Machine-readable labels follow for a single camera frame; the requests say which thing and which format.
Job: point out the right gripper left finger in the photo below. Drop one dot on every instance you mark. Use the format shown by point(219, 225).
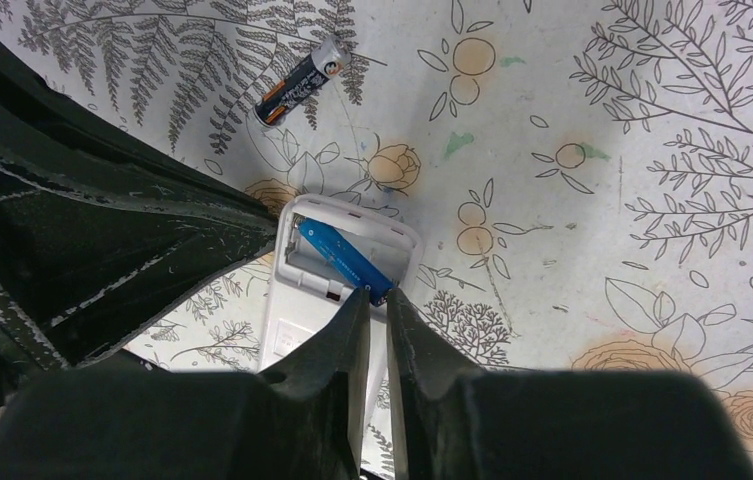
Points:
point(301, 418)

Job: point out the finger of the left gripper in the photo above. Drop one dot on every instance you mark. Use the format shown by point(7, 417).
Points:
point(100, 234)

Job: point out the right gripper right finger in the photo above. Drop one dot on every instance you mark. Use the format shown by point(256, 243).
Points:
point(453, 419)

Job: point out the white remote control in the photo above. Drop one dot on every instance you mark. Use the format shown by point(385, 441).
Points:
point(305, 291)

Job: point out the blue battery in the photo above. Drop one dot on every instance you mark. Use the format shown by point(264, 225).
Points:
point(346, 259)

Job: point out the floral table mat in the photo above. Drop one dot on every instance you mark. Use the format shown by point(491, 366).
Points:
point(581, 172)

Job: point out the black orange battery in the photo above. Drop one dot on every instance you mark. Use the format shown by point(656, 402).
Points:
point(323, 64)

